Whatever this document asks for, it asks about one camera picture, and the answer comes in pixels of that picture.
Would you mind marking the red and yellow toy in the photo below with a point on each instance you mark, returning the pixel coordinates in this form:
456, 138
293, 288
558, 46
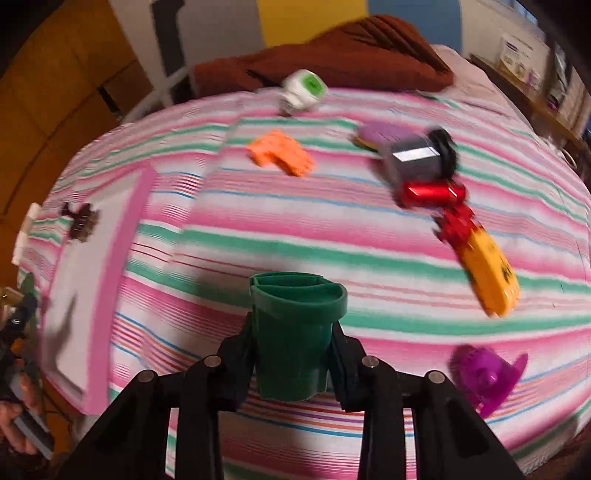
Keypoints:
489, 267

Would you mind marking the white bed frame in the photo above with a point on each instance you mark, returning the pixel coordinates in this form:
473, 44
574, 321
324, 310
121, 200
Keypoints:
161, 90

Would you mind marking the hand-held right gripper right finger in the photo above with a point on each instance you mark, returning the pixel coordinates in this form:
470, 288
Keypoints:
344, 369

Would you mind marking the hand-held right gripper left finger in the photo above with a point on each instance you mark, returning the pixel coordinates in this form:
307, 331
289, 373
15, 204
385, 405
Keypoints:
235, 369

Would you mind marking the wooden wardrobe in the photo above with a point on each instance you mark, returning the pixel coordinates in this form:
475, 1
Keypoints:
55, 92

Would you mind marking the magenta plastic toy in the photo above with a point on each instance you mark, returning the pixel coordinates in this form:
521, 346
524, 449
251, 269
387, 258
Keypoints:
485, 378

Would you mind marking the pink green striped blanket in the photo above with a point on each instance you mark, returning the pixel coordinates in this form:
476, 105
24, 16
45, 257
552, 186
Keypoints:
277, 221

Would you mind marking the brown blanket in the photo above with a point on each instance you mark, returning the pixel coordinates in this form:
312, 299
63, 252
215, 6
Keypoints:
346, 55

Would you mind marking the red metallic cylinder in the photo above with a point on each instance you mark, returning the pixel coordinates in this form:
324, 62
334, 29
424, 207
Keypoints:
429, 194

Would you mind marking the green plastic cup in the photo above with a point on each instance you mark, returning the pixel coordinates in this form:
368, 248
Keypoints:
291, 350

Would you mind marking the pale pink bed sheet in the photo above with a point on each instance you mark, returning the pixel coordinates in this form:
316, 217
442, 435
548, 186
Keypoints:
480, 83

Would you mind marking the person's left hand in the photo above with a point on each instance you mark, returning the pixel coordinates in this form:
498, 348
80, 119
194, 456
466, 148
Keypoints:
9, 422

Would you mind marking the grey jar with black lid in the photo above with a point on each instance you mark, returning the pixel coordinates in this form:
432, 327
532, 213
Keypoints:
411, 161

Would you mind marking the dark hair clip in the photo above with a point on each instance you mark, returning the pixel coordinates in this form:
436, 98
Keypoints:
82, 221

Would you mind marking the orange toy block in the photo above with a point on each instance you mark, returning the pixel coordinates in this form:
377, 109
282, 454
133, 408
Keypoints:
284, 152

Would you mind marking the white tray with pink rim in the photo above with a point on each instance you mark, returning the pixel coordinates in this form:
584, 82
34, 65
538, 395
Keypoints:
92, 277

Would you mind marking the purple round lid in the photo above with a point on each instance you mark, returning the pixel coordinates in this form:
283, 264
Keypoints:
381, 134

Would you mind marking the white and green plug-in device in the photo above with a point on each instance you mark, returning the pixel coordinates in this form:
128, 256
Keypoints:
300, 90

